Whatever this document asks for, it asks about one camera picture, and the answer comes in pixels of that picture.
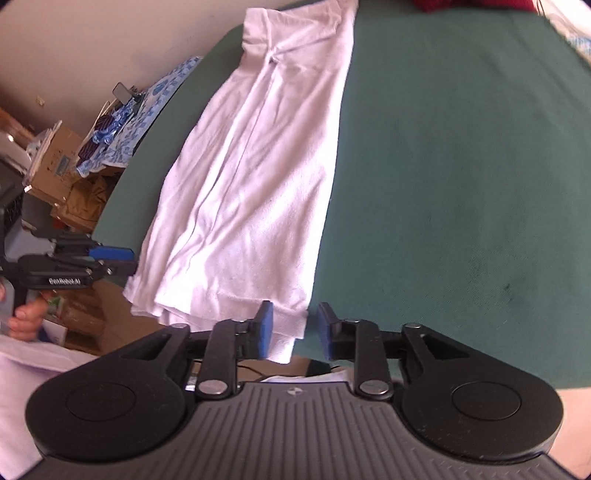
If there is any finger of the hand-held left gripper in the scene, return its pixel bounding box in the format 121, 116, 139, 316
32, 233, 136, 263
18, 255, 137, 291

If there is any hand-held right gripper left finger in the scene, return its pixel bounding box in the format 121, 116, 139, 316
109, 300, 274, 400

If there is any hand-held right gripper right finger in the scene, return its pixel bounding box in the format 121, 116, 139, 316
317, 302, 467, 400

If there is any white shirt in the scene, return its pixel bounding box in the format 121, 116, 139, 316
124, 0, 360, 365

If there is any person's left hand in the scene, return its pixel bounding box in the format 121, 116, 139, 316
8, 295, 49, 342

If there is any low cardboard box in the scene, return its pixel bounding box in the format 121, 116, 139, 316
59, 281, 155, 357

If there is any labelled cardboard box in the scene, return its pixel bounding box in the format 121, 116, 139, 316
23, 122, 86, 204

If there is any dark patterned cloth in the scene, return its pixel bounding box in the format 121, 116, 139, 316
78, 115, 117, 163

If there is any person's white garment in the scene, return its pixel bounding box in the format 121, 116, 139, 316
0, 336, 99, 468

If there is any blue floral cloth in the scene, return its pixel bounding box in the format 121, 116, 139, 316
76, 55, 204, 177

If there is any green blanket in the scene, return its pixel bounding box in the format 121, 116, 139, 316
95, 0, 591, 394

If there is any dark red cloth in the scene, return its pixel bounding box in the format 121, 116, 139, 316
413, 0, 536, 14

